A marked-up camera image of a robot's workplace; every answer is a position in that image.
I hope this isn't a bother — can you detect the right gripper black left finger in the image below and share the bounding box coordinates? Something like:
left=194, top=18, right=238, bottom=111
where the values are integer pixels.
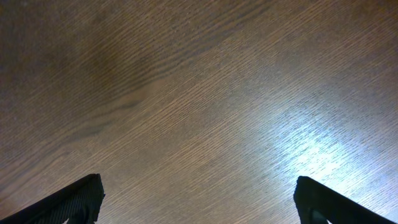
left=1, top=174, right=105, bottom=224

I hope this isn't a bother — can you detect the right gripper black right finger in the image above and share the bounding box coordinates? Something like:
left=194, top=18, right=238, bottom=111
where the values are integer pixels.
left=294, top=176, right=395, bottom=224

